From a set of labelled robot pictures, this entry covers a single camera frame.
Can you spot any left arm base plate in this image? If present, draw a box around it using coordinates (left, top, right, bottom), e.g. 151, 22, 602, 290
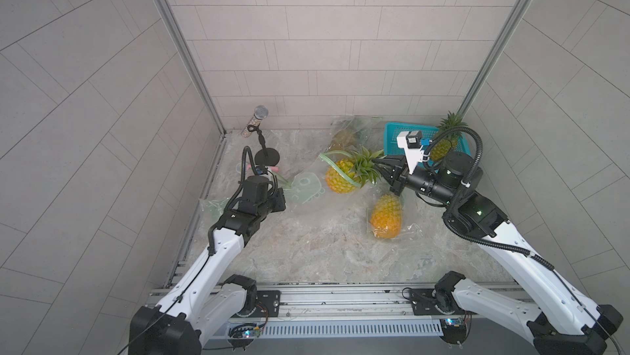
234, 290, 282, 318

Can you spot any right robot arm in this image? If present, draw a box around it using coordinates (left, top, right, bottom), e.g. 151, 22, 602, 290
375, 152, 623, 354

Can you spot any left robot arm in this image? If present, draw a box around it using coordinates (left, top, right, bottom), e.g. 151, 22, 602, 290
122, 172, 285, 354

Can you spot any far pineapple zip bag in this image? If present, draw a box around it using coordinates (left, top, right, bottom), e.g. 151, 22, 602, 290
325, 115, 383, 153

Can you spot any glitter silver microphone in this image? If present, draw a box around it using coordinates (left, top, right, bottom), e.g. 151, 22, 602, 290
241, 105, 269, 138

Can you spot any circuit board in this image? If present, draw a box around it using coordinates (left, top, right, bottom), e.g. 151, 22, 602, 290
440, 318, 469, 347
227, 323, 264, 349

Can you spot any far bagged pineapple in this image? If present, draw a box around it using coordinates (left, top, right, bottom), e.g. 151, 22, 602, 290
329, 130, 359, 151

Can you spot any right circuit board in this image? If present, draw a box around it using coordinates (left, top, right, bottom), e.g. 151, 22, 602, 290
440, 318, 469, 347

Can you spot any left circuit board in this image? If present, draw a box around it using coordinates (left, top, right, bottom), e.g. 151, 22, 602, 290
227, 323, 264, 349

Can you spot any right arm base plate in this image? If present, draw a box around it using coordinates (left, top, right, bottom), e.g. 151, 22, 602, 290
402, 288, 473, 317

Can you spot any aluminium mounting rail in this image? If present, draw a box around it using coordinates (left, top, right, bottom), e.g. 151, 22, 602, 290
139, 283, 550, 324

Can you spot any orange pineapple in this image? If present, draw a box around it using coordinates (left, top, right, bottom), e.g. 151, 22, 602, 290
319, 147, 384, 194

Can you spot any yellow pineapple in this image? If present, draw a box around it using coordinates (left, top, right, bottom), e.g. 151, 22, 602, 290
369, 194, 403, 239

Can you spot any yellow pineapple zip bag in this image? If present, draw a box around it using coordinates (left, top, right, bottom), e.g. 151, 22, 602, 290
366, 188, 422, 242

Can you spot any zip-top bag green pineapple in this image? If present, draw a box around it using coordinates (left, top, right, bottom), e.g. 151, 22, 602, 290
199, 198, 229, 224

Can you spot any black microphone stand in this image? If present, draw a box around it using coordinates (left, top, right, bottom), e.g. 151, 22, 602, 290
247, 125, 281, 166

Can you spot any teal plastic basket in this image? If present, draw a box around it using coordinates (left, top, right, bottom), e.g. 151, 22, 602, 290
382, 121, 471, 159

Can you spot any orange pineapple zip bag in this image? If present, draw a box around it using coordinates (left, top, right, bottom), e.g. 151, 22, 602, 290
284, 150, 359, 214

